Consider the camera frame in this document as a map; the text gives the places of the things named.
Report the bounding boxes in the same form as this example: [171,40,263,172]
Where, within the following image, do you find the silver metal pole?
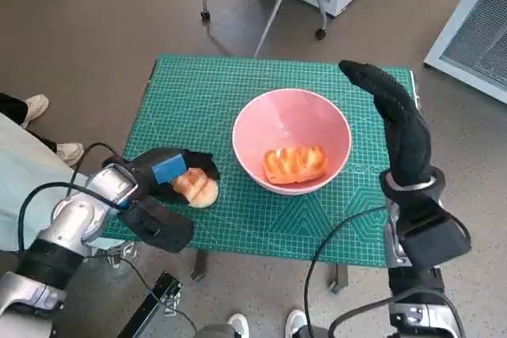
[252,0,303,59]

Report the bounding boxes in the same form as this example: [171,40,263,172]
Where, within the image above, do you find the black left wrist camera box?
[117,197,195,253]

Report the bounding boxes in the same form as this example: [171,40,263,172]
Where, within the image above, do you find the black table leg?
[328,264,349,295]
[191,249,209,279]

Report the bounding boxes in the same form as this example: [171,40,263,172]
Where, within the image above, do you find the black left wrist camera cable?
[17,142,122,253]

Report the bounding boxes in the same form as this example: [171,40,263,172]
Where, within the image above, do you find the long striped toy bread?
[262,146,329,185]

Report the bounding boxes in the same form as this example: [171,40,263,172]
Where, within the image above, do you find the round toy bread bun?
[171,167,220,209]

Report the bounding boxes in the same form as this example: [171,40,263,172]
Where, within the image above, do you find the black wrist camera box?
[395,197,472,272]
[117,197,195,253]

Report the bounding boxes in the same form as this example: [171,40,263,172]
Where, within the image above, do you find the grey rounded leg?
[196,321,238,338]

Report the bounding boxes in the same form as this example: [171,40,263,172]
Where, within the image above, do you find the large white mesh cabinet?
[422,0,507,104]

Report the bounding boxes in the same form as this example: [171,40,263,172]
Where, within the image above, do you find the person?
[0,92,98,254]

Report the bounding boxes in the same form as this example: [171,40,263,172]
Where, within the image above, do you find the shiny metal clamp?
[106,241,139,266]

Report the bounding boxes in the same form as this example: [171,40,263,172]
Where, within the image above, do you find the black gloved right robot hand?
[338,59,433,188]

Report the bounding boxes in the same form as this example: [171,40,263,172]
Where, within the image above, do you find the thin black floor cable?
[85,253,159,287]

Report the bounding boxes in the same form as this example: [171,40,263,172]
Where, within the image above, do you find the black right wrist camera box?
[395,197,472,272]

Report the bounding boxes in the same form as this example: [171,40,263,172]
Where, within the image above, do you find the short black robot cable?
[328,294,393,338]

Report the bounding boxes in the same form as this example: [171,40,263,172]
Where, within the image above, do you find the black bar with metal bracket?
[116,270,185,338]

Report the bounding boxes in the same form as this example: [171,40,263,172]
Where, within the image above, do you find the long black robot cable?
[303,205,387,338]

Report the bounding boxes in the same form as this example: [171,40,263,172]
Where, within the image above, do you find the pink bowl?
[231,88,353,196]

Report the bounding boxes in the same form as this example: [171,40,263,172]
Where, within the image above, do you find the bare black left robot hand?
[122,146,221,204]

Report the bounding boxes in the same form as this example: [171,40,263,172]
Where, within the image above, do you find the white shoe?
[284,308,312,338]
[227,312,250,338]

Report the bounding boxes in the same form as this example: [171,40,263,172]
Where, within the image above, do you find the green cutting mat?
[101,52,427,268]

